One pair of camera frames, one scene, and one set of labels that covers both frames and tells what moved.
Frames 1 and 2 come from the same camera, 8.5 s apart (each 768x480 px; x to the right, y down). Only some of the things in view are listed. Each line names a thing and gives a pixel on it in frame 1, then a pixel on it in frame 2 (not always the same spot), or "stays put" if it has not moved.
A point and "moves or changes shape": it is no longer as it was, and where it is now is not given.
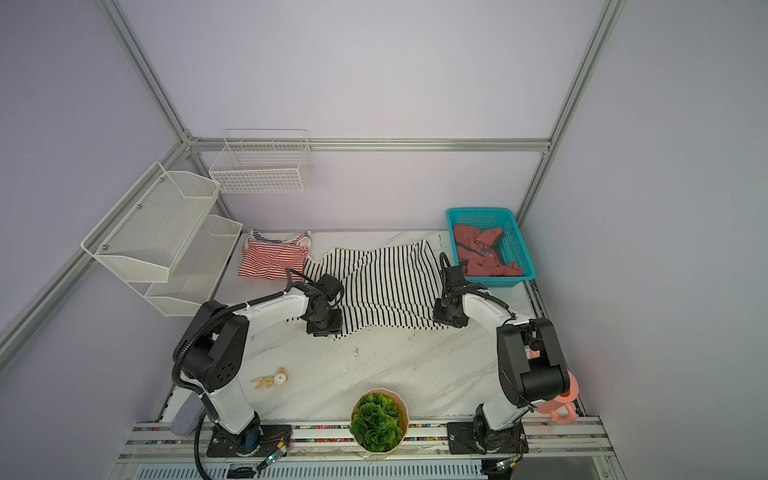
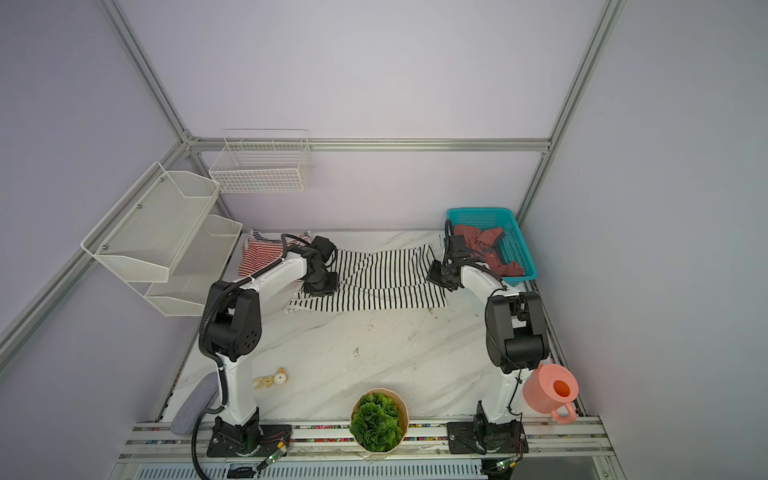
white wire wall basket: x=262 y=160 stays put
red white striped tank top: x=268 y=259 stays put
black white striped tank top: x=386 y=287 moves or changes shape
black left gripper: x=335 y=328 → x=333 y=285
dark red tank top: x=478 y=253 stays put
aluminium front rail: x=587 y=438 stays put
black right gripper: x=437 y=317 → x=435 y=282
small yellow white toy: x=280 y=378 stays put
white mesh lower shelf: x=198 y=272 stays put
